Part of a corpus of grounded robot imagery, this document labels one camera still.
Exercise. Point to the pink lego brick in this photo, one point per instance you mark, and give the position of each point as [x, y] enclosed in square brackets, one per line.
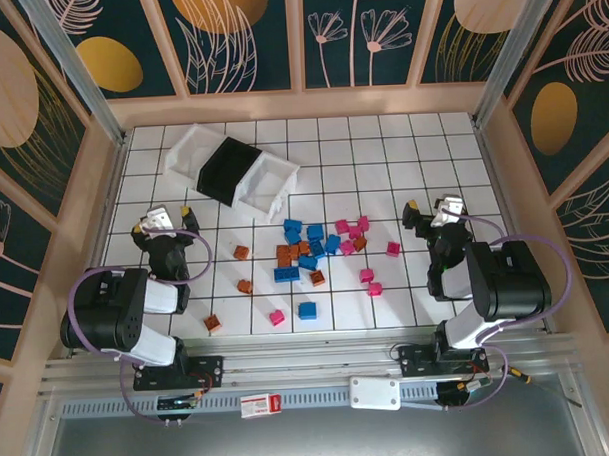
[366, 275]
[375, 288]
[276, 317]
[364, 223]
[342, 226]
[347, 247]
[393, 248]
[354, 231]

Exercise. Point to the orange lego brick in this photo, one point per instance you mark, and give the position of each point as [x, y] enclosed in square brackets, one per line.
[213, 322]
[283, 251]
[305, 248]
[284, 262]
[245, 286]
[295, 251]
[316, 277]
[360, 243]
[241, 252]

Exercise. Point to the long blue lego brick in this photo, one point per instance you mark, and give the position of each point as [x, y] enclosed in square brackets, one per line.
[293, 224]
[286, 274]

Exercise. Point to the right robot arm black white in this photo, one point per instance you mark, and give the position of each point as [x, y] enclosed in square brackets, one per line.
[511, 281]

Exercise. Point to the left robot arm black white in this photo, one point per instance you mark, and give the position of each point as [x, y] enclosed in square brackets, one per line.
[112, 315]

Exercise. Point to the white plastic bin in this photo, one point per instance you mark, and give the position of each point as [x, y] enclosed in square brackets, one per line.
[184, 159]
[265, 184]

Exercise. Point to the black plastic bin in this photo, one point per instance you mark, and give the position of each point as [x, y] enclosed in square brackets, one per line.
[227, 170]

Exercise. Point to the white plastic cover plate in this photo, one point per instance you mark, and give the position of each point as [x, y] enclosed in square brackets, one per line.
[375, 393]

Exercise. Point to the small red white box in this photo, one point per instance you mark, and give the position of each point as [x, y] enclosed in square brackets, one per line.
[260, 405]

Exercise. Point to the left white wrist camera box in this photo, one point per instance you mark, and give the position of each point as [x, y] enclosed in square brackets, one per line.
[156, 220]

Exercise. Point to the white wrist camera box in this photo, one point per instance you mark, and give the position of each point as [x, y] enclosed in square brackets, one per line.
[156, 220]
[448, 210]

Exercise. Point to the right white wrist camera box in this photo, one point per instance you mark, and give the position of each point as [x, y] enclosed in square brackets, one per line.
[448, 210]

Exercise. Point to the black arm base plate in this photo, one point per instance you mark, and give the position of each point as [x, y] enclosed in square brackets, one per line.
[204, 371]
[416, 359]

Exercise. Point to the dark floral wall panel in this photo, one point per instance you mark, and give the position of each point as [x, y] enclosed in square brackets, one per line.
[10, 258]
[123, 44]
[228, 55]
[580, 103]
[348, 51]
[600, 247]
[42, 162]
[458, 57]

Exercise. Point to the aluminium frame post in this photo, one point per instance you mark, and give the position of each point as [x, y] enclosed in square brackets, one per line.
[82, 80]
[517, 55]

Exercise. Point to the aluminium mounting rail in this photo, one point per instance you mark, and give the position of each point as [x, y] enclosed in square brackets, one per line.
[314, 358]

